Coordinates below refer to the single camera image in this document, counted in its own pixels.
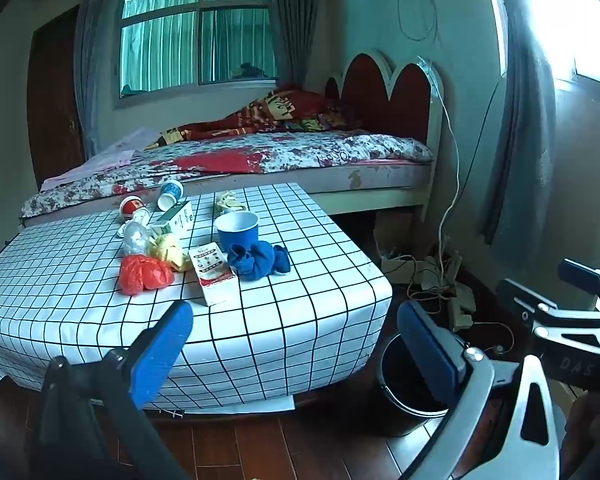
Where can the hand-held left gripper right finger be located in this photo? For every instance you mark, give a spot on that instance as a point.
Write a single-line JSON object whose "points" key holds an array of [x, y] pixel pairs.
{"points": [[430, 355]]}

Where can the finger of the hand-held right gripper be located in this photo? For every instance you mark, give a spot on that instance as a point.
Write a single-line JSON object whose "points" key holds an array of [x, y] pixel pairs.
{"points": [[592, 282], [530, 305]]}

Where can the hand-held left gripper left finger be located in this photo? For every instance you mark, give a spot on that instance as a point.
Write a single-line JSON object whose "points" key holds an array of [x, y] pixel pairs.
{"points": [[162, 350]]}

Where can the black trash bin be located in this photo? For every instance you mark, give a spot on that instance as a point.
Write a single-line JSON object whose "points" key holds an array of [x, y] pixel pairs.
{"points": [[405, 385]]}

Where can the red plastic bag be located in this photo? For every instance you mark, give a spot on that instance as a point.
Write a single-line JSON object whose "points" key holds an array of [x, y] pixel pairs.
{"points": [[142, 275]]}

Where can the red white carton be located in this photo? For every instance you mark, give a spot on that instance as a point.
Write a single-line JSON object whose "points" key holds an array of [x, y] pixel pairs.
{"points": [[211, 272]]}

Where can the yellow wrapper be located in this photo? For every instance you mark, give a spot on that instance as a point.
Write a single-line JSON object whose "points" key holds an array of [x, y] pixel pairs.
{"points": [[167, 252]]}

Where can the clear plastic bottle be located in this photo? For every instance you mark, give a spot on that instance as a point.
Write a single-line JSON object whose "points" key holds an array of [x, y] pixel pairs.
{"points": [[136, 239]]}

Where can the blue cloth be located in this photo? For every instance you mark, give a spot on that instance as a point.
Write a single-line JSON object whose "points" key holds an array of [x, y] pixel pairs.
{"points": [[260, 260]]}

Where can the green white carton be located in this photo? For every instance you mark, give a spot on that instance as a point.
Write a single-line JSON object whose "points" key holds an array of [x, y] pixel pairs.
{"points": [[176, 217]]}

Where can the red paper cup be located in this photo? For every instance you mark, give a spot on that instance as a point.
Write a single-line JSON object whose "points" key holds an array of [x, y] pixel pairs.
{"points": [[132, 206]]}

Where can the blue white paper cup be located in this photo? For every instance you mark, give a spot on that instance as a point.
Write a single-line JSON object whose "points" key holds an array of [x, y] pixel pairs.
{"points": [[171, 194]]}

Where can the beige paper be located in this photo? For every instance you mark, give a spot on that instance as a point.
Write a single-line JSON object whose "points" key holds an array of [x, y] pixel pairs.
{"points": [[228, 201]]}

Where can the white power strip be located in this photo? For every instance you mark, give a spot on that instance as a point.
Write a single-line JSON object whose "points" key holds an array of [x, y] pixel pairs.
{"points": [[415, 272]]}

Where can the cardboard box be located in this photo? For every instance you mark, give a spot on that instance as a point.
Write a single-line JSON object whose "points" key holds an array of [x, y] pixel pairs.
{"points": [[397, 232]]}

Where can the checkered white tablecloth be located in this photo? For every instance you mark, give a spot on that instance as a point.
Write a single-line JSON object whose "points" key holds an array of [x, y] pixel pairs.
{"points": [[290, 305]]}

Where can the grey blue curtain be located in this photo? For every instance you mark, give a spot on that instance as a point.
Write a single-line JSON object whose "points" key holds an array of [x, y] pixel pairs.
{"points": [[525, 135]]}

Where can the pink cloth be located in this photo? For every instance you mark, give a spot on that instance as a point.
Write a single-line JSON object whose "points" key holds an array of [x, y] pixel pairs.
{"points": [[105, 157]]}

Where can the floral bed sheet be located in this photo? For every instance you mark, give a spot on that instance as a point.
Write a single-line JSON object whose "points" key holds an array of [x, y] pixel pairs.
{"points": [[280, 152]]}

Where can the red white headboard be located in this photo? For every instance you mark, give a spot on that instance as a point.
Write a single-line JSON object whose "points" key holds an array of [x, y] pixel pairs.
{"points": [[385, 95]]}

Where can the red printed blanket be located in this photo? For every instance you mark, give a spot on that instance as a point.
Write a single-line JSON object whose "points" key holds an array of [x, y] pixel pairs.
{"points": [[275, 110]]}

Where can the brown wooden door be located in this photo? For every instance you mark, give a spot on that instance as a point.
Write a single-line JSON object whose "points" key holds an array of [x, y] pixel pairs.
{"points": [[55, 105]]}

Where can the bright side window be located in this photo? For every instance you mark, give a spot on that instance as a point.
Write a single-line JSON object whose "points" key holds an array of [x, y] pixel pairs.
{"points": [[575, 15]]}

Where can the dark cloth on sill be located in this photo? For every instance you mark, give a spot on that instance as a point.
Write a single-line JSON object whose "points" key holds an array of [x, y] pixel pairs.
{"points": [[255, 71]]}

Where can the sheer grey curtain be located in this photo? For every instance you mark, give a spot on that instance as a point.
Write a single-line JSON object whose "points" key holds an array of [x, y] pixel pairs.
{"points": [[92, 60]]}

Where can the sliding window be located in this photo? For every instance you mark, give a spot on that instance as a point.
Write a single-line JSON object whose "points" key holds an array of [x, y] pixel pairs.
{"points": [[195, 35]]}

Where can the cream bed frame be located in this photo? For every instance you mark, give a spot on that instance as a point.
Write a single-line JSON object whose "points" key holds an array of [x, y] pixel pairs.
{"points": [[360, 190]]}

